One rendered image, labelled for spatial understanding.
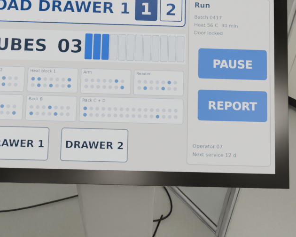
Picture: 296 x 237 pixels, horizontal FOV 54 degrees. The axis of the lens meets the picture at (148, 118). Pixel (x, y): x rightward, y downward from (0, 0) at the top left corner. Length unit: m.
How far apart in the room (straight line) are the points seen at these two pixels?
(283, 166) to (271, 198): 1.35
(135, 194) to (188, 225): 0.98
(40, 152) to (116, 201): 0.24
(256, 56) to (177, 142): 0.17
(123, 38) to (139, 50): 0.03
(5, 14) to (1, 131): 0.17
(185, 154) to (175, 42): 0.16
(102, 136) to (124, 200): 0.23
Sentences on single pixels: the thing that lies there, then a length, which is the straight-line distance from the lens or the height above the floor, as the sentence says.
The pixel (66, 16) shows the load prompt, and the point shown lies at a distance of 0.46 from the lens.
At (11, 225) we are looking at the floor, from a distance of 1.66.
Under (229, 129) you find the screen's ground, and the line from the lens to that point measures 0.43.
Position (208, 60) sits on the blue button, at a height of 1.10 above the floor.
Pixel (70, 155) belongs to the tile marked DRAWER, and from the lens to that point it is 0.42.
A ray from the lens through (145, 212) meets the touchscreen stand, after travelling 0.64.
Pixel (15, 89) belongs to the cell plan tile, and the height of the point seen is 1.06.
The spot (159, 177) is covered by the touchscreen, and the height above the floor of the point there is 0.97.
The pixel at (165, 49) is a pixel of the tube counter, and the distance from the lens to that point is 0.43.
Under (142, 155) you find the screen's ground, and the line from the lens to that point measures 0.41.
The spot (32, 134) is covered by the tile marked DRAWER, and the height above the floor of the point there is 1.01.
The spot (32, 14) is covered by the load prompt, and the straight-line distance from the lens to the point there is 0.47.
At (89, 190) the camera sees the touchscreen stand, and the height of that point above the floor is 0.82.
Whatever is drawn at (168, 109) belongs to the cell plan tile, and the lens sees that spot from 0.41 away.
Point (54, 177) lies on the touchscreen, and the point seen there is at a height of 0.97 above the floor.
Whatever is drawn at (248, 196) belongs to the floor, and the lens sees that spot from 1.76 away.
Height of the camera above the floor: 1.27
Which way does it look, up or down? 36 degrees down
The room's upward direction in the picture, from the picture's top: 2 degrees clockwise
